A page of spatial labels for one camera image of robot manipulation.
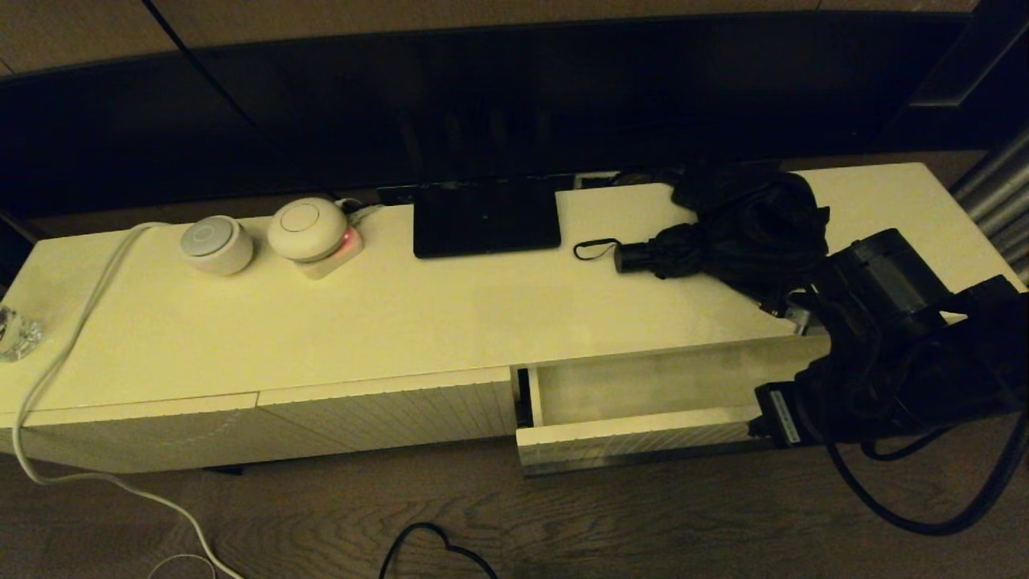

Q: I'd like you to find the white fluted drawer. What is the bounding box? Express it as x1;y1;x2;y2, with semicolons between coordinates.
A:
514;336;833;477

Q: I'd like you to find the black umbrella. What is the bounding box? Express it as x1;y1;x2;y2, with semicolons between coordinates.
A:
573;165;830;310

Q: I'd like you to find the white TV cabinet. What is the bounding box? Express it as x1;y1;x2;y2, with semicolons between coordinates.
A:
0;163;1026;475

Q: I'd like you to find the grey pleated curtain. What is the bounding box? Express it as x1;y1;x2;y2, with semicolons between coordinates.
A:
949;125;1029;282

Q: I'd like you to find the white fluted cabinet front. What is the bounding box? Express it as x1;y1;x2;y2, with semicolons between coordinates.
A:
257;368;519;461

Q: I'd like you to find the large black television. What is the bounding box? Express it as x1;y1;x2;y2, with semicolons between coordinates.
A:
0;10;994;220

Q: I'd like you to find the white power strip red light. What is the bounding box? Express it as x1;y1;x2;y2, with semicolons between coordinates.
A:
299;227;365;281

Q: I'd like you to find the white dome-shaped device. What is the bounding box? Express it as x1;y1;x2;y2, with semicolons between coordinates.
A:
267;198;349;263

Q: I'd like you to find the small white round speaker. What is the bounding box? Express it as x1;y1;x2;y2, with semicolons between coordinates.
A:
179;216;255;277

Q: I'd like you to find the white smooth cabinet front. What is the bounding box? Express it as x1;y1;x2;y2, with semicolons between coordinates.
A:
0;392;355;475

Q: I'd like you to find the clear glass object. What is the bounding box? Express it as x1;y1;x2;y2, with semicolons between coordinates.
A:
0;304;45;363

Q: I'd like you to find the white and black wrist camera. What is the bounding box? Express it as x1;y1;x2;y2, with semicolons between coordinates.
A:
784;294;829;336

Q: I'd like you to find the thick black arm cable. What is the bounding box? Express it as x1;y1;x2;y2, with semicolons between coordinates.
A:
820;410;1029;537

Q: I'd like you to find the black television base plate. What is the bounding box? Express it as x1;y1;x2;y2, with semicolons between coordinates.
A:
413;179;562;260

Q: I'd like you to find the black looped floor cable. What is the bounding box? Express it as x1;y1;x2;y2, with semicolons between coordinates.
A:
378;523;499;579

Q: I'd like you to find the white plug with cord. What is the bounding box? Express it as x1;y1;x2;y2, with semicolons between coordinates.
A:
336;198;388;226

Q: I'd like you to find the long white power cable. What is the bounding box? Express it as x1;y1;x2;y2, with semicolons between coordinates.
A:
12;223;242;579

